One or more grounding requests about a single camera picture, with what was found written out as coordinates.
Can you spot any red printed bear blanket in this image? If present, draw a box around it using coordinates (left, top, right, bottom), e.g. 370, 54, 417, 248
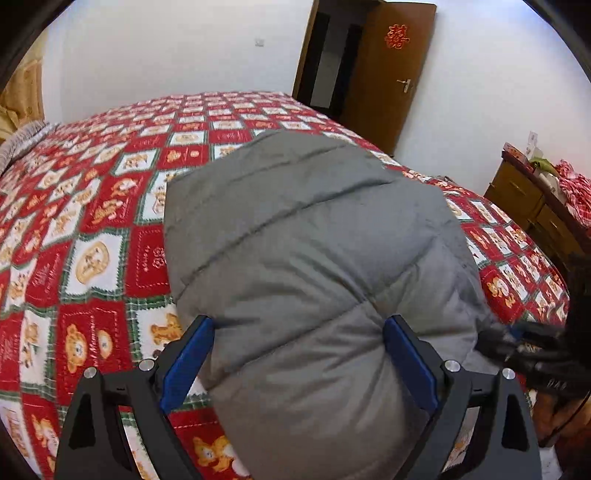
0, 91, 571, 480

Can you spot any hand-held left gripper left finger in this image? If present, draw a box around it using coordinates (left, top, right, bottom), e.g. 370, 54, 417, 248
54, 315, 215, 480

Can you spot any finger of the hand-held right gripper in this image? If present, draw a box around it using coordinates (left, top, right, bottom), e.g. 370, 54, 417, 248
508, 322, 566, 346
477, 329, 536, 366

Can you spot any brown wooden door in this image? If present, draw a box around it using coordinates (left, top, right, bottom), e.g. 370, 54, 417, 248
341, 2, 437, 157

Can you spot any brown wooden cabinet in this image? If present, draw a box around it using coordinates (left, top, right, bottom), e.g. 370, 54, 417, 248
484, 151, 591, 278

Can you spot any green cloth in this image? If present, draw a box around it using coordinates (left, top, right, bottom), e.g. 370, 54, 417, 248
529, 158, 560, 177

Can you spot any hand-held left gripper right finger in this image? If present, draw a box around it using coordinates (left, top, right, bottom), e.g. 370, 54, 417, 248
383, 315, 542, 480

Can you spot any dark wooden door frame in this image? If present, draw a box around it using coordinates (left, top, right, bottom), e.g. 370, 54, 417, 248
292, 0, 385, 117

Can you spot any red paper door decoration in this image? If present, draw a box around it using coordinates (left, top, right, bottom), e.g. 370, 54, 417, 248
386, 24, 411, 49

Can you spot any grey puffer jacket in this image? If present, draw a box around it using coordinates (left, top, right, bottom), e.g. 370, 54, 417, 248
164, 129, 502, 480

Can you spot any beige patterned curtain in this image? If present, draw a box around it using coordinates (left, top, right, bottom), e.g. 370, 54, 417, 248
0, 54, 46, 144

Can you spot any striped grey pillow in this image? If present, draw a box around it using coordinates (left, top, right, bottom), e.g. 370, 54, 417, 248
0, 121, 56, 174

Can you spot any red plaid cloth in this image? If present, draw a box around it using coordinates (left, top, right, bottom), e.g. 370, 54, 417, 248
553, 160, 591, 221

